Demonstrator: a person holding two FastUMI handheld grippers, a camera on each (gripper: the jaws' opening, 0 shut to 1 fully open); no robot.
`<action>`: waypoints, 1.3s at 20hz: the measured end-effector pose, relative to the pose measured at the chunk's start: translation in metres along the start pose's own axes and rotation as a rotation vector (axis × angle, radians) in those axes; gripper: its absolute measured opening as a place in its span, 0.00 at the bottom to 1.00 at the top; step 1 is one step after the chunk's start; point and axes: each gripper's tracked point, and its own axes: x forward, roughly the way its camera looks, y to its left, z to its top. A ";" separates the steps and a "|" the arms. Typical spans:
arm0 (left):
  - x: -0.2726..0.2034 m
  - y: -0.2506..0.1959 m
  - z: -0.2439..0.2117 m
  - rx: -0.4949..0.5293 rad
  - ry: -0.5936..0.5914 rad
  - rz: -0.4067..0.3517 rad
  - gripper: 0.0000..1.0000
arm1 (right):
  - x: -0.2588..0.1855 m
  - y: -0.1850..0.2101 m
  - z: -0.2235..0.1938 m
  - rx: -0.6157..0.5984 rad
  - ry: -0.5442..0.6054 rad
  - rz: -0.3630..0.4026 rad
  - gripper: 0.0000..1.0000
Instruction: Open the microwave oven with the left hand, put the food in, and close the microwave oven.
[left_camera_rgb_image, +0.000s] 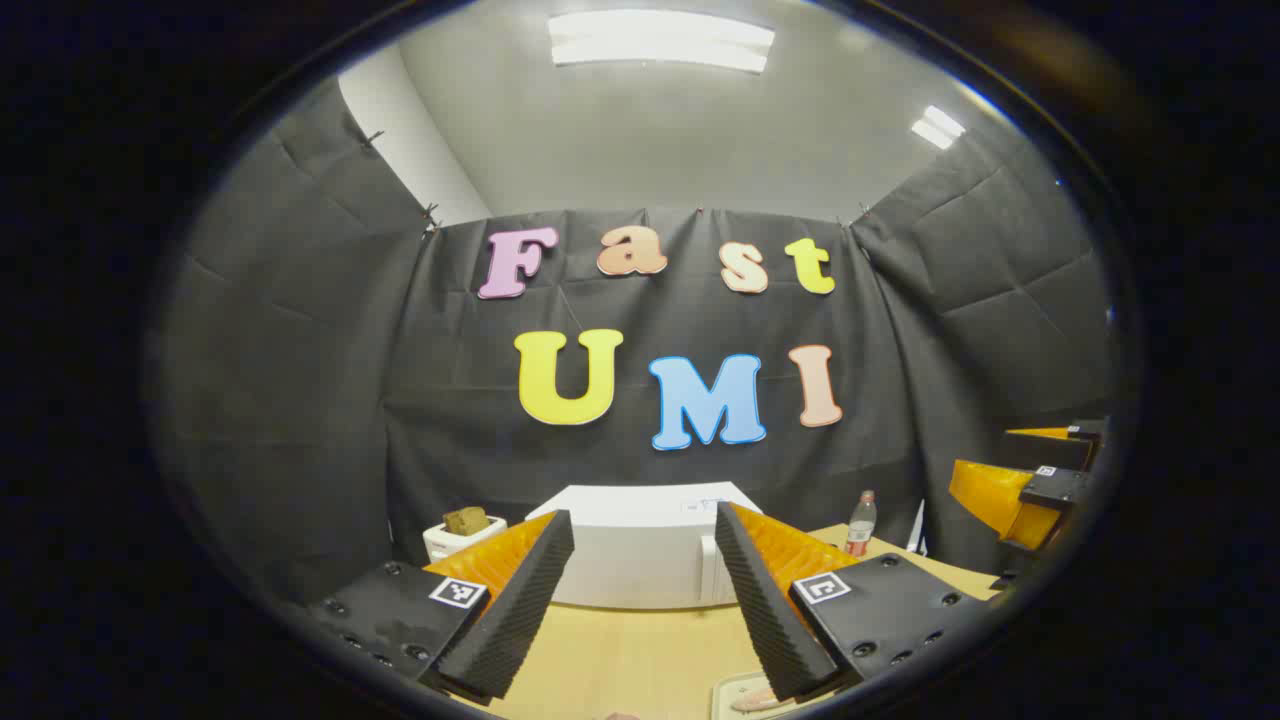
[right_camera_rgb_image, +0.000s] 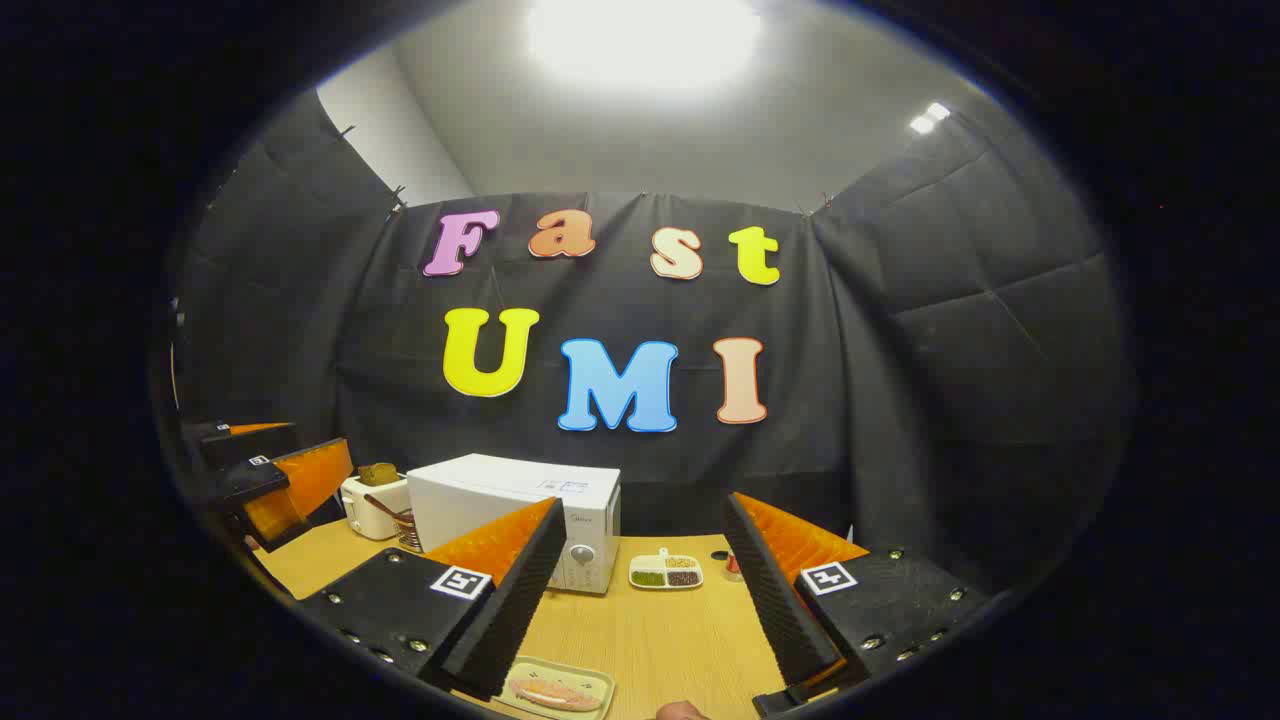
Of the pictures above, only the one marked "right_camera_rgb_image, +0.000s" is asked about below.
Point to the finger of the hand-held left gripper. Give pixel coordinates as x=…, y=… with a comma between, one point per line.
x=245, y=443
x=300, y=480

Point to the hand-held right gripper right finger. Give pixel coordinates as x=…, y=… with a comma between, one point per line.
x=775, y=610

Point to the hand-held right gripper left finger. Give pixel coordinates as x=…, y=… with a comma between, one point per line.
x=515, y=610

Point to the orange sugared doughnut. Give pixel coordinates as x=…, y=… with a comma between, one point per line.
x=555, y=693

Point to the white microwave oven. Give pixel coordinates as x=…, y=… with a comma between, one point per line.
x=500, y=490

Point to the white toaster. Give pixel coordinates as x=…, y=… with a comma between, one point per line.
x=355, y=495

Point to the clear bottle red label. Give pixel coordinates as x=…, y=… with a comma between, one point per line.
x=733, y=568

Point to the brown bread slice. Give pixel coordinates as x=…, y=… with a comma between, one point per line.
x=378, y=474

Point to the pale green tray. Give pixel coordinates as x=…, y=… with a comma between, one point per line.
x=590, y=680

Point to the white divided bean dish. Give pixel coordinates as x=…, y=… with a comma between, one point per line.
x=660, y=560

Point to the small ceiling lamp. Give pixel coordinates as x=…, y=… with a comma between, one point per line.
x=930, y=115

